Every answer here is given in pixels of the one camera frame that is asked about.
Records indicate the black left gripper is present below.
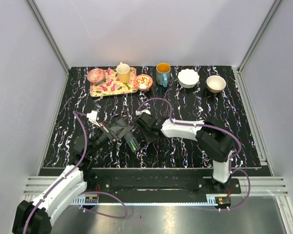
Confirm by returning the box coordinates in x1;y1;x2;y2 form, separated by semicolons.
87;120;132;156

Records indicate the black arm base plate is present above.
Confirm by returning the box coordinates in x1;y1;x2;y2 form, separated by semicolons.
97;176;241;195

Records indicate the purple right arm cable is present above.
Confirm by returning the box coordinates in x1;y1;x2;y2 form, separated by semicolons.
137;97;251;212

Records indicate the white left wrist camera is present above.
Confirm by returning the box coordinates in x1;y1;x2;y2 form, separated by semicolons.
86;110;100;126

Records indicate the floral rectangular tray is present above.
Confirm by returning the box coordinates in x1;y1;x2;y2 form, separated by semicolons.
90;67;138;98

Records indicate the yellow mug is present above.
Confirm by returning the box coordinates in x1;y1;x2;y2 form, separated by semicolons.
116;62;130;83

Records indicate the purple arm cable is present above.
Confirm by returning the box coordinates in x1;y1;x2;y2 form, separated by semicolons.
137;97;251;212
23;111;129;234

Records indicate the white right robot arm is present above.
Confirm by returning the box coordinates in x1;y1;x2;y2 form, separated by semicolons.
136;110;234;193

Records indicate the green AAA battery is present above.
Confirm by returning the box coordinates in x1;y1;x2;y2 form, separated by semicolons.
130;140;136;151

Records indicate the orange patterned bowl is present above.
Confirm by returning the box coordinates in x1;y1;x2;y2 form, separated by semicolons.
134;74;153;91

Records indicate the black remote control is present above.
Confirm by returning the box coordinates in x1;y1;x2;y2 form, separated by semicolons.
100;121;141;153

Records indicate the white scalloped bowl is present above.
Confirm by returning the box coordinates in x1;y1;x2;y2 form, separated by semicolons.
177;69;200;88

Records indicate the blue mug orange inside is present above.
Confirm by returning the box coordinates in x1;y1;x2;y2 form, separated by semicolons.
156;63;171;88

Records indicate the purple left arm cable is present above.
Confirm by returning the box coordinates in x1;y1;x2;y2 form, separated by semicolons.
23;111;129;234

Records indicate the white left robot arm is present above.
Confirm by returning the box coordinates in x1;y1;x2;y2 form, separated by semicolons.
12;119;132;234

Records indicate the cream floral bowl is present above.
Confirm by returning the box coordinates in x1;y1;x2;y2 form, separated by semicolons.
206;75;227;94

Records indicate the pink patterned bowl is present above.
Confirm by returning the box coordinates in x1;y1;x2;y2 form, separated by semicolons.
87;68;105;85

